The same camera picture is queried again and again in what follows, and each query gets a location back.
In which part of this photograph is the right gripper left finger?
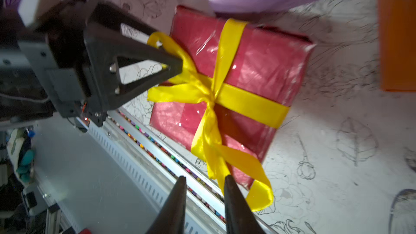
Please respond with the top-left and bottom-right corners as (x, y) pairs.
(146, 176), (187, 234)

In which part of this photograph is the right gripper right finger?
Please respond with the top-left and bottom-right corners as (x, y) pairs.
(224, 175), (265, 234)

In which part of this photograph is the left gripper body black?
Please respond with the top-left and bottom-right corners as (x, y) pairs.
(17, 0), (106, 126)

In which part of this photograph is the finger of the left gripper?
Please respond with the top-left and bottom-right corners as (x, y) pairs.
(84, 23), (183, 111)
(94, 1), (157, 39)

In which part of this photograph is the dark red gift box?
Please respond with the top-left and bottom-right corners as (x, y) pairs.
(149, 5), (316, 189)

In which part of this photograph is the orange gift box front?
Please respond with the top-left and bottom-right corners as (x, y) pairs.
(378, 0), (416, 92)

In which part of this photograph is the yellow ribbon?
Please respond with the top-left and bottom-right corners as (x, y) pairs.
(147, 19), (289, 212)

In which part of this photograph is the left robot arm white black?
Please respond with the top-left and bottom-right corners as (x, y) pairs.
(1, 0), (183, 126)

